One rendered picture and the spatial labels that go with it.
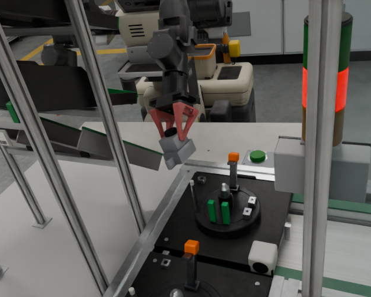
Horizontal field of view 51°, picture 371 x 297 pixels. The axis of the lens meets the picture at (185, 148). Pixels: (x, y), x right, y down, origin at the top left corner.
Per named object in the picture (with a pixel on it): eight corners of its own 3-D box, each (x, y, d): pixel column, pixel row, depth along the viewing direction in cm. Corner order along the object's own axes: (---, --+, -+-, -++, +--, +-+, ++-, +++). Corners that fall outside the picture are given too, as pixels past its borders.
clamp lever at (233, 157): (229, 184, 86) (230, 151, 84) (238, 185, 85) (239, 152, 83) (225, 190, 83) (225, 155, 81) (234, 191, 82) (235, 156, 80)
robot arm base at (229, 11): (232, 0, 131) (198, 3, 134) (228, -10, 123) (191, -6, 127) (231, 26, 131) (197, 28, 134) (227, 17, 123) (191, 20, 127)
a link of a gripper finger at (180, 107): (179, 135, 79) (180, 92, 81) (153, 141, 83) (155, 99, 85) (199, 142, 84) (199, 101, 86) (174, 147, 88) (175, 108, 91)
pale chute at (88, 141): (118, 160, 102) (122, 144, 103) (158, 171, 96) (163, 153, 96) (31, 137, 78) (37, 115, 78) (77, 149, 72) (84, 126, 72)
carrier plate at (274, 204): (195, 178, 97) (194, 171, 96) (294, 191, 88) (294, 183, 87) (155, 251, 79) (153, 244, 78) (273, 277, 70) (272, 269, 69)
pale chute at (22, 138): (72, 154, 108) (76, 139, 108) (107, 164, 101) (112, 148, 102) (-22, 131, 84) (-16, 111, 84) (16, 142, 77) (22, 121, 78)
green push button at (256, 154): (251, 155, 101) (251, 148, 100) (267, 157, 99) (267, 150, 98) (248, 164, 98) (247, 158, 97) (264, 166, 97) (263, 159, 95)
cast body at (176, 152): (181, 152, 90) (169, 125, 88) (196, 149, 87) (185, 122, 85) (162, 171, 84) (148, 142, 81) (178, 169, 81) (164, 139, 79)
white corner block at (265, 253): (254, 253, 75) (253, 238, 73) (278, 257, 74) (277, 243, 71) (248, 272, 72) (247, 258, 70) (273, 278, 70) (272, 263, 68)
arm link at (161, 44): (197, 30, 91) (163, 35, 93) (182, 2, 80) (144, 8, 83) (196, 78, 88) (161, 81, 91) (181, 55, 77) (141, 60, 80)
